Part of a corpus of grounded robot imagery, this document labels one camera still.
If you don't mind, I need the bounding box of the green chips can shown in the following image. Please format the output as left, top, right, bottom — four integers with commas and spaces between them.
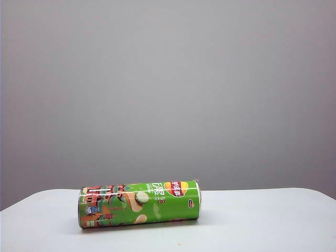
78, 179, 202, 230

